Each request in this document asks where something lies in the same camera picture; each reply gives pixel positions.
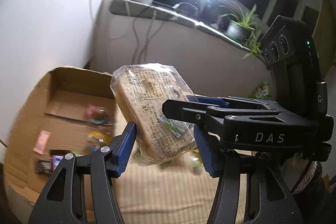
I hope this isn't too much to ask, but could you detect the brown cardboard box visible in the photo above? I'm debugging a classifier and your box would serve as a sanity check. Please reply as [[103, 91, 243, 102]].
[[4, 67, 126, 223]]

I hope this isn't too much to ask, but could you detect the black white small snack packet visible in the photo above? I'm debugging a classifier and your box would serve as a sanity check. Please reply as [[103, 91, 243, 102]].
[[35, 159, 54, 175]]

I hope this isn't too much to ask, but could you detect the green clear jelly packet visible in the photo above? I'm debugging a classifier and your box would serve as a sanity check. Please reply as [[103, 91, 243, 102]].
[[188, 149, 203, 175]]

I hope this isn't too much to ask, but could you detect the bread sandwich pack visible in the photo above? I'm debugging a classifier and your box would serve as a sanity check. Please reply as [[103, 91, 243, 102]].
[[110, 63, 197, 166]]

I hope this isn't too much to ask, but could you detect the yellow snack packet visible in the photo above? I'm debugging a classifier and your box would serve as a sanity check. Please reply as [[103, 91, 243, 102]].
[[87, 131, 112, 151]]

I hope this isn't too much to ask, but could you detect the pink small sachet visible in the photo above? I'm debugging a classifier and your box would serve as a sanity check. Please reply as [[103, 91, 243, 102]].
[[33, 131, 51, 155]]

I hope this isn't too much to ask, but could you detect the grey window sill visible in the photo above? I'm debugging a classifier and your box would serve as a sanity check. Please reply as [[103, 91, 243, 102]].
[[109, 0, 251, 55]]

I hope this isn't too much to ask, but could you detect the black hanging cable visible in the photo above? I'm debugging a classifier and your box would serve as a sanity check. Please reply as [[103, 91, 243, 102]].
[[131, 2, 198, 66]]

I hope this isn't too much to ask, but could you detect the white cabinet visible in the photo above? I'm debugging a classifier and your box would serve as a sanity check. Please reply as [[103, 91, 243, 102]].
[[1, 0, 102, 142]]

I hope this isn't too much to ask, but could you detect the potted spider plant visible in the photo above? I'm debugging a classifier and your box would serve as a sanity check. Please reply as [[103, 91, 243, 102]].
[[218, 3, 263, 59]]

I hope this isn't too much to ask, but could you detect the green snack bag background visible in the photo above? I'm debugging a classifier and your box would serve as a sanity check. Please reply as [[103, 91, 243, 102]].
[[251, 81, 271, 100]]

